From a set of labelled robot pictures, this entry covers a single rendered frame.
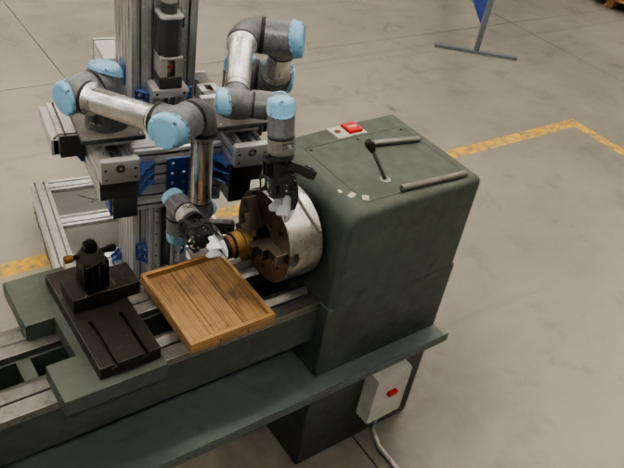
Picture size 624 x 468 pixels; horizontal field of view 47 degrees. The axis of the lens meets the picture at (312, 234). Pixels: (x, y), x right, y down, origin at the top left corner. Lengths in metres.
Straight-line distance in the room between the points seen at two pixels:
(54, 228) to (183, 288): 1.45
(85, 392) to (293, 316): 0.73
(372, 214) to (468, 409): 1.47
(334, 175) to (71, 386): 1.03
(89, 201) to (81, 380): 1.99
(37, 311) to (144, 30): 1.08
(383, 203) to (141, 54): 1.08
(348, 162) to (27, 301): 1.11
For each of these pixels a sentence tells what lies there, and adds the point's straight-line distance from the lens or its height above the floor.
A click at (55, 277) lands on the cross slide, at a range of 2.32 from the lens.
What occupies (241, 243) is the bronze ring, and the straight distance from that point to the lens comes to 2.23.
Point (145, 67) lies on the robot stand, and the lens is 2.79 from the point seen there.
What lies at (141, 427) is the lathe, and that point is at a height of 0.54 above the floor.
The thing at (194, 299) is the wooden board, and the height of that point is 0.89.
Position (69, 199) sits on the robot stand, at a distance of 3.96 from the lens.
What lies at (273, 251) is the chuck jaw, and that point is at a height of 1.10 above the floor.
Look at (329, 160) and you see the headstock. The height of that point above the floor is 1.26.
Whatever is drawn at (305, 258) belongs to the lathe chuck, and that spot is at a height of 1.08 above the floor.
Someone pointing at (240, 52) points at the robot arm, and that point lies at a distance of 2.19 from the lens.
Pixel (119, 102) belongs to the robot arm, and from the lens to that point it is 2.37.
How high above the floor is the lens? 2.49
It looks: 37 degrees down
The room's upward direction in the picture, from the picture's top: 10 degrees clockwise
